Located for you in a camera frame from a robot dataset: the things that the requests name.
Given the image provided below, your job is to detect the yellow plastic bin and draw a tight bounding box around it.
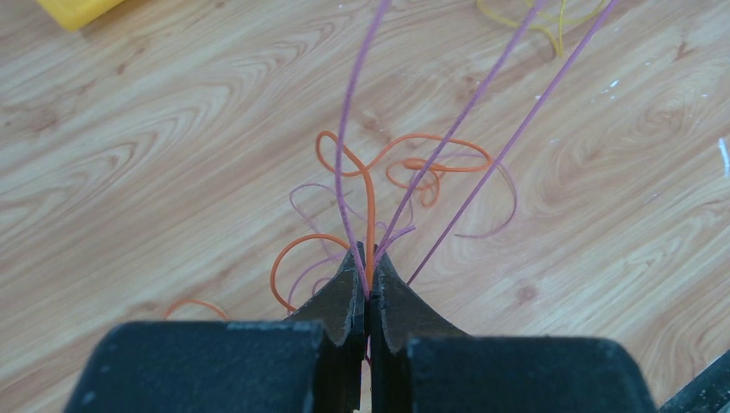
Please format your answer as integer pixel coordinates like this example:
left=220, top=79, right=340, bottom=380
left=36, top=0, right=123, bottom=32

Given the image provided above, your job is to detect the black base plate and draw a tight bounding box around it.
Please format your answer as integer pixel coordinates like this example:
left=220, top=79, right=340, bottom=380
left=659, top=351, right=729, bottom=413

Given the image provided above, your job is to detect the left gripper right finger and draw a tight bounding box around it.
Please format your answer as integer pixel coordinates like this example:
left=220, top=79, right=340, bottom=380
left=369, top=256, right=656, bottom=412

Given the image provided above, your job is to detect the purple cable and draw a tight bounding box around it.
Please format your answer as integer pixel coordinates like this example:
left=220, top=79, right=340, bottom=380
left=287, top=0, right=621, bottom=315

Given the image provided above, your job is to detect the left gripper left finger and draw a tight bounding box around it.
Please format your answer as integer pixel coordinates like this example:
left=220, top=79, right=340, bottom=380
left=65, top=255, right=366, bottom=412

